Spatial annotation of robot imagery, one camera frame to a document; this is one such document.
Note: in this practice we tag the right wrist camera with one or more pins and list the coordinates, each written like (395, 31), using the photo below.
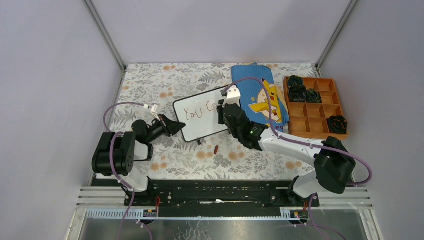
(231, 96)

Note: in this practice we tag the floral patterned table mat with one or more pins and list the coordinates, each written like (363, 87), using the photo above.
(173, 158)

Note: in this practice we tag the orange wooden compartment tray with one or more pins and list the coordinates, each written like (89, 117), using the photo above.
(309, 120)

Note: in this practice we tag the rolled dark tie lower right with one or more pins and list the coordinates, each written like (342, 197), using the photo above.
(337, 124)

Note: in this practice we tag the right aluminium frame post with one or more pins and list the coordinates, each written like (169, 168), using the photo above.
(336, 33)

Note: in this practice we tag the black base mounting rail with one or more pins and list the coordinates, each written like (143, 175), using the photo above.
(212, 198)

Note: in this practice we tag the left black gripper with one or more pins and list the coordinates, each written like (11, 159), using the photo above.
(172, 127)

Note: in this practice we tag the rolled dark tie small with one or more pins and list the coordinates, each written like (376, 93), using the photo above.
(313, 96)

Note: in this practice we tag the blue Pikachu cloth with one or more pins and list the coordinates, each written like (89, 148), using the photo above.
(261, 99)

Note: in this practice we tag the left aluminium frame post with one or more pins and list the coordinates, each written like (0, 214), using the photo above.
(101, 27)

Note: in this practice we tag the aluminium frame post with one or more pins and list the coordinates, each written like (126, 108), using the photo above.
(101, 27)
(336, 33)

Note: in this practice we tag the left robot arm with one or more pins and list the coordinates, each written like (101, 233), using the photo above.
(117, 152)

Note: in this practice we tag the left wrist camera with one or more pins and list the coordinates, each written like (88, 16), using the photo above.
(153, 110)

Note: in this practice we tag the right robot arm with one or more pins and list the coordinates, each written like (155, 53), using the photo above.
(332, 166)

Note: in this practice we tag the small black-framed whiteboard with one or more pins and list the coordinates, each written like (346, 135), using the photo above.
(199, 113)

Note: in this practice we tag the rolled dark tie middle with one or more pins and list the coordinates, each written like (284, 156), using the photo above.
(297, 93)

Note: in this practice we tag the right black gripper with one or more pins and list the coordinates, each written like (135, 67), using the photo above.
(219, 109)

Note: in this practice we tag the white slotted cable duct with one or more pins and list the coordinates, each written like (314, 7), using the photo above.
(148, 215)

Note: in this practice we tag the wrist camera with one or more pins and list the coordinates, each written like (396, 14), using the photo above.
(231, 96)
(153, 110)

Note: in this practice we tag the rolled dark tie top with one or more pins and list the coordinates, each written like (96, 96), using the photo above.
(295, 80)

